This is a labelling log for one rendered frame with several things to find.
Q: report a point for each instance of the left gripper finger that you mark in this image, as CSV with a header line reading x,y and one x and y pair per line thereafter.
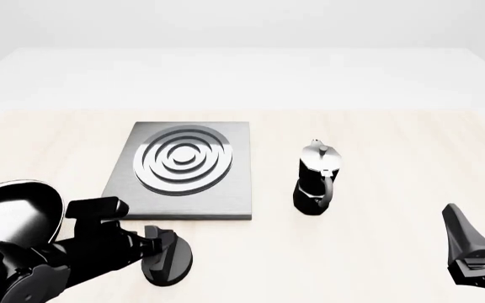
x,y
153,265
160,234

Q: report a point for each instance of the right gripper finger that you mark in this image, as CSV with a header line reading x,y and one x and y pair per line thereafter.
x,y
463,233

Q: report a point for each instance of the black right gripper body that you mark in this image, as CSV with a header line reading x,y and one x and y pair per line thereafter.
x,y
482,281

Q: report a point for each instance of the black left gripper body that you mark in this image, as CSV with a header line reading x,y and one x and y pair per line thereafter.
x,y
143,243

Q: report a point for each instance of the round black stove knob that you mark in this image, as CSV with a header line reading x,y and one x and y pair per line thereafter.
x,y
181,259

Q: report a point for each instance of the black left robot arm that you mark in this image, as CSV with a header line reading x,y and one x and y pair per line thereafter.
x,y
57,268

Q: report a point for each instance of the grey flat stove plate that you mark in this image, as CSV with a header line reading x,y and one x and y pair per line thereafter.
x,y
234,176

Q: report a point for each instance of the black frying pan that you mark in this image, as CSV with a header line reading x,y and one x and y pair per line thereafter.
x,y
19,208

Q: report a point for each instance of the black and silver moka pot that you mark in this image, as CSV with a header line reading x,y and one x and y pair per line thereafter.
x,y
310,176

